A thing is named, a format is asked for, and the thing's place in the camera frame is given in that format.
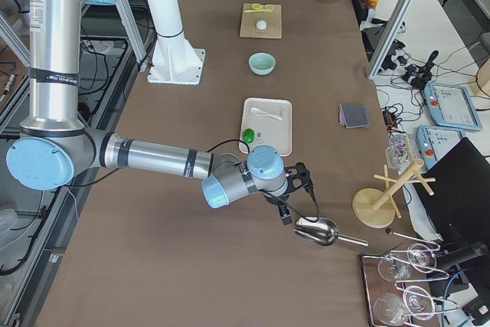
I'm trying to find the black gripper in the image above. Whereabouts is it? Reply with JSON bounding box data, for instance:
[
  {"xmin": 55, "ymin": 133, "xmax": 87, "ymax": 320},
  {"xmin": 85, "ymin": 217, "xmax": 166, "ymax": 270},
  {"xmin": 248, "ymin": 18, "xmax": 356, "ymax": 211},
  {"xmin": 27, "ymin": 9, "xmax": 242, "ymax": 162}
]
[{"xmin": 265, "ymin": 162, "xmax": 311, "ymax": 225}]

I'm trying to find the white ceramic spoon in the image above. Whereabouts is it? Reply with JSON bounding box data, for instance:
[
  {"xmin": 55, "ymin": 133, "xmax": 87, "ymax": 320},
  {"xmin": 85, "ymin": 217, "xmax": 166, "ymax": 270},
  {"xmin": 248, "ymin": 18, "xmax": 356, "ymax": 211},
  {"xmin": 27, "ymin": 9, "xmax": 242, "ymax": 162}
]
[{"xmin": 250, "ymin": 107, "xmax": 283, "ymax": 121}]

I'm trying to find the white steamed bun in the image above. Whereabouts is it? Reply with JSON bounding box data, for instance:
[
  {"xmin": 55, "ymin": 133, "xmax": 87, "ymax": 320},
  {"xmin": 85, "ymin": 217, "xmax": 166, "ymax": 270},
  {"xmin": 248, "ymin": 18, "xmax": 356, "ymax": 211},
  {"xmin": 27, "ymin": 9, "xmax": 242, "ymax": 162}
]
[{"xmin": 256, "ymin": 19, "xmax": 267, "ymax": 30}]

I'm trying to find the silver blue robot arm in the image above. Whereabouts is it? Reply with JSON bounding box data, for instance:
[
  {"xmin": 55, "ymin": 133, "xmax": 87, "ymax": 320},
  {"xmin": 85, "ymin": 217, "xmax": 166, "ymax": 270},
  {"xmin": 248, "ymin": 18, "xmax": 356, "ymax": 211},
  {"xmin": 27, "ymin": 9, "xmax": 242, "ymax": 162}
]
[{"xmin": 6, "ymin": 0, "xmax": 313, "ymax": 224}]

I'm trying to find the light green bowl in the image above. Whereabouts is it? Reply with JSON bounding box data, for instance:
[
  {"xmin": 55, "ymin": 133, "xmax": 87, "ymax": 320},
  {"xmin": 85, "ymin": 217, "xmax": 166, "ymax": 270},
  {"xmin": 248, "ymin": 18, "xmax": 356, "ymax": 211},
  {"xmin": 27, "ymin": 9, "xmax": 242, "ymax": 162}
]
[{"xmin": 248, "ymin": 52, "xmax": 276, "ymax": 76}]

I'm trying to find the metal scoop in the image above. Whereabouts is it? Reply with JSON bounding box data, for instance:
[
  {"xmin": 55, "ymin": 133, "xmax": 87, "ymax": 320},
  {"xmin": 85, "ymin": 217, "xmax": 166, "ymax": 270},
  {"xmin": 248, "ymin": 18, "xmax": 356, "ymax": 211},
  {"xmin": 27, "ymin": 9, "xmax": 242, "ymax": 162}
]
[{"xmin": 294, "ymin": 217, "xmax": 369, "ymax": 247}]

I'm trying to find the wooden cup tree stand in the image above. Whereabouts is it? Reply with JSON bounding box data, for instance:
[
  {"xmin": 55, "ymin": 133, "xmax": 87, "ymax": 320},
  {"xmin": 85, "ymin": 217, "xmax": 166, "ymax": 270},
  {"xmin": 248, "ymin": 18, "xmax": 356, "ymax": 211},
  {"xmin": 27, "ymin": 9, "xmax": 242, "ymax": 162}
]
[{"xmin": 352, "ymin": 136, "xmax": 436, "ymax": 228}]

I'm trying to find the cream rabbit tray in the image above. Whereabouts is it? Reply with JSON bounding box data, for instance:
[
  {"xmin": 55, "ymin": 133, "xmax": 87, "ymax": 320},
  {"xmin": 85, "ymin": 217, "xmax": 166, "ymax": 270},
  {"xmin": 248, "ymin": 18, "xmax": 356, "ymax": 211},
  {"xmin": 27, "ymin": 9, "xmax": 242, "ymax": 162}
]
[{"xmin": 239, "ymin": 97, "xmax": 292, "ymax": 156}]

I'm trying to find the grey folded cloth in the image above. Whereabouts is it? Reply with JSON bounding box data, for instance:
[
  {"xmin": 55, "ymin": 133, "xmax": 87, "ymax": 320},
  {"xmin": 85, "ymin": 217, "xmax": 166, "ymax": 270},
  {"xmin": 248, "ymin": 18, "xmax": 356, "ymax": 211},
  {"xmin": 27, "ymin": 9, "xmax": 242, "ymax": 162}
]
[{"xmin": 338, "ymin": 104, "xmax": 371, "ymax": 129}]

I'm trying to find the wine glass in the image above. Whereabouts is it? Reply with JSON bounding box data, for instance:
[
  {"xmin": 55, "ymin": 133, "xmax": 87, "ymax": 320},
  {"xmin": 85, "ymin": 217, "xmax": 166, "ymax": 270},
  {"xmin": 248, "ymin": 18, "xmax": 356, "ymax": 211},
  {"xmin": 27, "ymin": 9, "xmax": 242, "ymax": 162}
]
[
  {"xmin": 377, "ymin": 243, "xmax": 436, "ymax": 282},
  {"xmin": 372, "ymin": 286, "xmax": 435, "ymax": 326}
]

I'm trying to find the clear plastic container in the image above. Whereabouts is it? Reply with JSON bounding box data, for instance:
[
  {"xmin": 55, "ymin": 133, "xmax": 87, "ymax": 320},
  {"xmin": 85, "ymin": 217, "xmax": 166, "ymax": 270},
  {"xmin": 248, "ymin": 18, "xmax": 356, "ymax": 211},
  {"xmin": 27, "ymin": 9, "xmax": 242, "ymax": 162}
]
[{"xmin": 385, "ymin": 133, "xmax": 415, "ymax": 172}]

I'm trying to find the blue teach pendant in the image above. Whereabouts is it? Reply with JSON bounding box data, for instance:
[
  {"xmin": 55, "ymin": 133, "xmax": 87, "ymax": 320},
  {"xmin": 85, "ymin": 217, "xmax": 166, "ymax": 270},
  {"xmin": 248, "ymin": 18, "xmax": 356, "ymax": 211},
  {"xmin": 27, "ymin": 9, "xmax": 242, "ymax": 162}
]
[
  {"xmin": 416, "ymin": 125, "xmax": 466, "ymax": 169},
  {"xmin": 423, "ymin": 83, "xmax": 482, "ymax": 131}
]

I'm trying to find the bamboo cutting board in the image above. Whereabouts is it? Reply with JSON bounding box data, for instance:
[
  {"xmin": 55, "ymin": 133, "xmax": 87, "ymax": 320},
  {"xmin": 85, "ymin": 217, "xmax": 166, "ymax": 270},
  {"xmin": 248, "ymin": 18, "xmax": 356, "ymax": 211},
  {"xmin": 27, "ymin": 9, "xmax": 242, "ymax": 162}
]
[{"xmin": 240, "ymin": 3, "xmax": 283, "ymax": 40}]

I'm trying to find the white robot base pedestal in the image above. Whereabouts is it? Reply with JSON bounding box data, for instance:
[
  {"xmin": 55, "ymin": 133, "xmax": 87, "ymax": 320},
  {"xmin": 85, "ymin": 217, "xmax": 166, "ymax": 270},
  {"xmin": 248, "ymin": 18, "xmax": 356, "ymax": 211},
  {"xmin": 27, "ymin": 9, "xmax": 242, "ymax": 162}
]
[{"xmin": 147, "ymin": 0, "xmax": 205, "ymax": 86}]

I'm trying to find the aluminium frame post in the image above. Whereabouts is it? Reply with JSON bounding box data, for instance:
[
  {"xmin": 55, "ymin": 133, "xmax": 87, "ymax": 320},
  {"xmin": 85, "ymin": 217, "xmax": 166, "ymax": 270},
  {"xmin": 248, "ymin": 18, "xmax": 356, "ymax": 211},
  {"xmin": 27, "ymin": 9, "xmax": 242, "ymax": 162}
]
[{"xmin": 366, "ymin": 0, "xmax": 413, "ymax": 80}]

